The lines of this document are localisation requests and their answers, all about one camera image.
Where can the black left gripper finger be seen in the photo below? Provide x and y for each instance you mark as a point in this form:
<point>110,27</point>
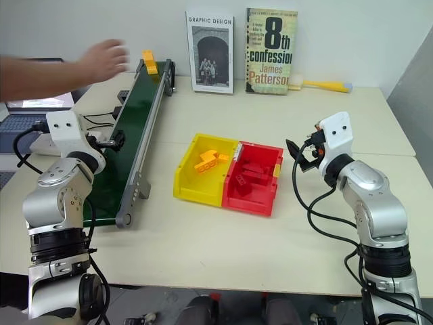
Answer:
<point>116,148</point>
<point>120,137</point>

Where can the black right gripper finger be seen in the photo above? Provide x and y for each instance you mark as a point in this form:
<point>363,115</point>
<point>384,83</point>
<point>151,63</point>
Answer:
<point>306,166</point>
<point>293,149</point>

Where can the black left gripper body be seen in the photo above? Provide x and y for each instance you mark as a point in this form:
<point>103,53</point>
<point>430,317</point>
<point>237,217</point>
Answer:
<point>101,144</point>

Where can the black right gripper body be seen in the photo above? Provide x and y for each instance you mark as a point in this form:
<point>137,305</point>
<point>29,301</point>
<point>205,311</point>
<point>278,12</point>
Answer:
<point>314,149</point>

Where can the person's bare forearm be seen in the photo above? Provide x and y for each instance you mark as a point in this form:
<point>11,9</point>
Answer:
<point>37,78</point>

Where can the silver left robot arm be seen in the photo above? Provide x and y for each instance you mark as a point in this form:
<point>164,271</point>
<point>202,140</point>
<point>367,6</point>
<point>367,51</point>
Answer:
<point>50,203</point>

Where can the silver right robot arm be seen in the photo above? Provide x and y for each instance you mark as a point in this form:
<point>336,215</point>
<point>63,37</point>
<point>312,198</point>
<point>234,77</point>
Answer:
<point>375,203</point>

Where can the person's bare hand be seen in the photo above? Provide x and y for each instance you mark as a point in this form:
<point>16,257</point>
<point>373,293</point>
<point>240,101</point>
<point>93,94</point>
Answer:
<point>101,62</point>

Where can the red toy brick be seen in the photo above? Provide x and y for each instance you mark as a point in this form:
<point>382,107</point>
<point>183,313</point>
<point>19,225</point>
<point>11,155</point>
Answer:
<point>257,172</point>
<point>243,193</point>
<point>242,179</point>

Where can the red plastic bin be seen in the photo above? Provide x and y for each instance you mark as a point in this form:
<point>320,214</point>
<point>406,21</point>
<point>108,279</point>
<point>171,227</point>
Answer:
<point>250,203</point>

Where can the small yellow toy brick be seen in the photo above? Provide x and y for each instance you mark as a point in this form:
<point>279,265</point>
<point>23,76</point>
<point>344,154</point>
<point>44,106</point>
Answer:
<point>223,157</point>

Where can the yellow plastic bin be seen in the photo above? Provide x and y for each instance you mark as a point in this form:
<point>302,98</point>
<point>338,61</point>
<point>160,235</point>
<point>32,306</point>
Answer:
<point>189,183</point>

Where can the grey laptop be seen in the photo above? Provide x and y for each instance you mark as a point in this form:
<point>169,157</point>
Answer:
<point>20,115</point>

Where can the large yellow toy brick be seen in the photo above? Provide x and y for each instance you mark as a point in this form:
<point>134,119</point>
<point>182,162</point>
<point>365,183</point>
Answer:
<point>204,164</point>

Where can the grey partition panel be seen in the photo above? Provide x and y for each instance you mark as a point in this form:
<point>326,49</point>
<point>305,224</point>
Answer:
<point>416,118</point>

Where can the white graphic design book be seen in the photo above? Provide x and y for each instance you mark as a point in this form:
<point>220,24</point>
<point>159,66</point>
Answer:
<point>211,74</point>

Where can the dark rounded shape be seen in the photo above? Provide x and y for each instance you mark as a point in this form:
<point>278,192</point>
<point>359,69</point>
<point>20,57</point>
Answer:
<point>199,311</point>

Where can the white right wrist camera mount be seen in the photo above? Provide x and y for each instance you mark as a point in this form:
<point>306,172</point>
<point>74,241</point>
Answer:
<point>338,135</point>

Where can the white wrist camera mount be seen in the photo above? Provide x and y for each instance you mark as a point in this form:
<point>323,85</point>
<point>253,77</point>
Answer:
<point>338,135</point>
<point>64,133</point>

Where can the green conveyor belt grey frame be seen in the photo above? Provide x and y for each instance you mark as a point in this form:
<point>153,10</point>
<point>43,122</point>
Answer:
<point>135,111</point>

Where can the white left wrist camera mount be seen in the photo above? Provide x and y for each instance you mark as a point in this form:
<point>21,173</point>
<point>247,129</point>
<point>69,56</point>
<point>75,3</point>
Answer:
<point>64,133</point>

